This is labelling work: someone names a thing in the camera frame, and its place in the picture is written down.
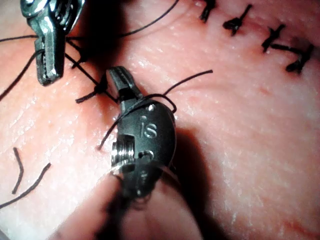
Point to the cut black thread piece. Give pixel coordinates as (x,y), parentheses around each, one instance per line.
(32,186)
(20,170)

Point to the black stitching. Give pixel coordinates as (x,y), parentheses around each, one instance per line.
(233,25)

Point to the left arm needle driver jaw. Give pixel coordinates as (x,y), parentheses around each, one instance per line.
(41,62)
(55,50)

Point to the left arm needle driver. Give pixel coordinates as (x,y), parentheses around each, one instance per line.
(67,12)

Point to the right arm needle driver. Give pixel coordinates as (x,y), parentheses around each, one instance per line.
(155,130)

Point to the tissue pad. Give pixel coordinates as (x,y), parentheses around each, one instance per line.
(237,120)

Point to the right arm needle driver jaw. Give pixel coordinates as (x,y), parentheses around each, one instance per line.
(114,80)
(131,91)

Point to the dark right arm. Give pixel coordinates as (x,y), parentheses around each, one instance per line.
(165,220)

